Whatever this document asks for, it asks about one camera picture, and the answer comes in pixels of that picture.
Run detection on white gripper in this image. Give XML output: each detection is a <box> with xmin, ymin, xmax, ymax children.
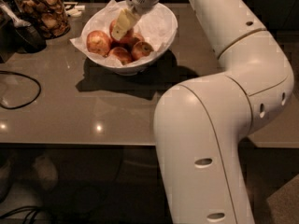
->
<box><xmin>111</xmin><ymin>0</ymin><xmax>160</xmax><ymax>41</ymax></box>

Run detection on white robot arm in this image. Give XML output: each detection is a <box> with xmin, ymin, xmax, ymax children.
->
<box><xmin>154</xmin><ymin>0</ymin><xmax>294</xmax><ymax>224</ymax></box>

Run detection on white bowl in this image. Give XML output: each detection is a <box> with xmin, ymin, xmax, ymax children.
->
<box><xmin>81</xmin><ymin>0</ymin><xmax>178</xmax><ymax>77</ymax></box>

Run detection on white paper liner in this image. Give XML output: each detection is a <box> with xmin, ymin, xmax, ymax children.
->
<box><xmin>69</xmin><ymin>0</ymin><xmax>178</xmax><ymax>69</ymax></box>

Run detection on small white items behind jar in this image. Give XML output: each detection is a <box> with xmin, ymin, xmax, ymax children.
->
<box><xmin>65</xmin><ymin>5</ymin><xmax>85</xmax><ymax>18</ymax></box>

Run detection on glass jar of dried chips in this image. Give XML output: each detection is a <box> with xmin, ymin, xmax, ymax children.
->
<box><xmin>15</xmin><ymin>0</ymin><xmax>70</xmax><ymax>39</ymax></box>

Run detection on black appliance with silver handle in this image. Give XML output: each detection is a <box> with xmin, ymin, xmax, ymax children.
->
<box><xmin>0</xmin><ymin>0</ymin><xmax>47</xmax><ymax>53</ymax></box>

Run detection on black cable on table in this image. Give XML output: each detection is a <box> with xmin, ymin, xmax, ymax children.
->
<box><xmin>0</xmin><ymin>71</ymin><xmax>42</xmax><ymax>111</ymax></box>

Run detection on black cables on floor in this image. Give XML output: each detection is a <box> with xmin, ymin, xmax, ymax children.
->
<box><xmin>0</xmin><ymin>205</ymin><xmax>52</xmax><ymax>224</ymax></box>

